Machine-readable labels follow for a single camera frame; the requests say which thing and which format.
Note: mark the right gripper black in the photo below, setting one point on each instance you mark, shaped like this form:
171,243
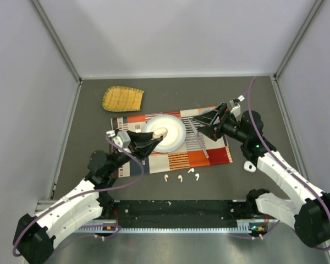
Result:
214,131

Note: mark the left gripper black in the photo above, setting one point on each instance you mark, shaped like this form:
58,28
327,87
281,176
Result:
140,148

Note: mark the white earbud charging case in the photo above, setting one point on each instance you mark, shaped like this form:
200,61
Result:
159,133

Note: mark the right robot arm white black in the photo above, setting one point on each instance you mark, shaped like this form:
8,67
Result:
286,178

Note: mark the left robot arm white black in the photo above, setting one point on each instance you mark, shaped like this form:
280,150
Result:
36,237

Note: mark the light blue mug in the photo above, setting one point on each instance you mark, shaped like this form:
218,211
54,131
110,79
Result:
208,112

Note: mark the colourful patchwork placemat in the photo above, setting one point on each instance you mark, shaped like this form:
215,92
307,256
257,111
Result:
190,154

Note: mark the white round plate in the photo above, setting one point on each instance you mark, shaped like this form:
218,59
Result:
176,132

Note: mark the yellow woven cloth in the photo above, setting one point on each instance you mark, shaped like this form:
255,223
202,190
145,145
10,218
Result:
122,99

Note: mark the silver fork pink handle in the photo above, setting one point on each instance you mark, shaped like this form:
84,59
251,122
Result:
138,127

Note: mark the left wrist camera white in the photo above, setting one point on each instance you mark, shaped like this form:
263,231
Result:
118,138

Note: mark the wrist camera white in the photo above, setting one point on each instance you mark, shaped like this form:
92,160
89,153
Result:
235,106
118,138

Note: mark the silver knife pink handle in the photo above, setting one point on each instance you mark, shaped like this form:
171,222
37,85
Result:
196,133

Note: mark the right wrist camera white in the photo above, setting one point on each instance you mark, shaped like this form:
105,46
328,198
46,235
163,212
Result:
235,106

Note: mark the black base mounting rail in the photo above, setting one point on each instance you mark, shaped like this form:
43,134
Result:
175,214

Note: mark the aluminium frame front beam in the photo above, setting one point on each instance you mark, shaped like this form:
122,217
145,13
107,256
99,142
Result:
312,218

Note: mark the aluminium frame right post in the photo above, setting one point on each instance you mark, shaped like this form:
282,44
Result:
312,15

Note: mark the aluminium frame post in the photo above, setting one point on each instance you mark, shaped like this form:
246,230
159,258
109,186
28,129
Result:
55,39
312,15

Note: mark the aluminium frame left post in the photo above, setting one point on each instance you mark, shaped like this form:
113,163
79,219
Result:
55,39

